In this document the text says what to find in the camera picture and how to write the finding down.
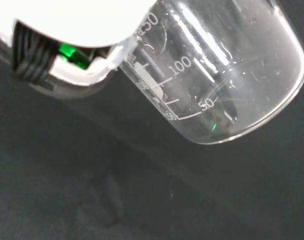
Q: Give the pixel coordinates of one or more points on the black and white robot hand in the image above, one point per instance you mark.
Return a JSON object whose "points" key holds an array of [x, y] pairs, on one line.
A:
{"points": [[74, 22]]}

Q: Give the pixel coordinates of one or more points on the black cloth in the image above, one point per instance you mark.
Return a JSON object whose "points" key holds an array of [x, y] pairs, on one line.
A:
{"points": [[66, 175]]}

